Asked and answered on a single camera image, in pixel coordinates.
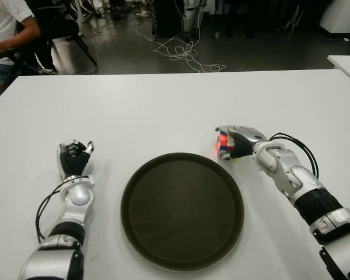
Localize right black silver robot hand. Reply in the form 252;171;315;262
215;125;266;161

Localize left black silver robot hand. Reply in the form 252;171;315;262
57;139;96;181

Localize multicoloured Rubik's cube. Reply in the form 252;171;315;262
214;130;240;162

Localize dark brown round plate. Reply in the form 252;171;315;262
120;152;245;271

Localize person in black clothes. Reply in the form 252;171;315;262
17;0;60;76

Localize black wheeled cart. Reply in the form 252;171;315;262
208;0;281;40

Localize white side table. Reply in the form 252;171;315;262
326;54;350;88

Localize black office chair armrest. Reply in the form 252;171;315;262
0;48;24;79

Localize silver folded stand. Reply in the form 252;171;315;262
284;6;303;32

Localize silver humanoid robot legs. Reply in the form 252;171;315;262
181;0;205;37

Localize black chair with angled legs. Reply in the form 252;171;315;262
40;0;99;67

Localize black cabinet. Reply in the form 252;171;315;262
153;0;185;38

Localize white pillar base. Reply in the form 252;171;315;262
317;0;350;39

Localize person in white shirt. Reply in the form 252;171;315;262
0;0;42;109

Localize right arm black cables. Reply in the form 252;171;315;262
267;132;320;180

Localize arm black cables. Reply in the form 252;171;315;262
36;185;70;243
267;132;320;180

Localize left arm black cables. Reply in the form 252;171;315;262
36;185;70;243

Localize tangled white floor cable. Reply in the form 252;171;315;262
135;26;227;74

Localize thin white floor cable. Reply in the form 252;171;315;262
80;24;114;75

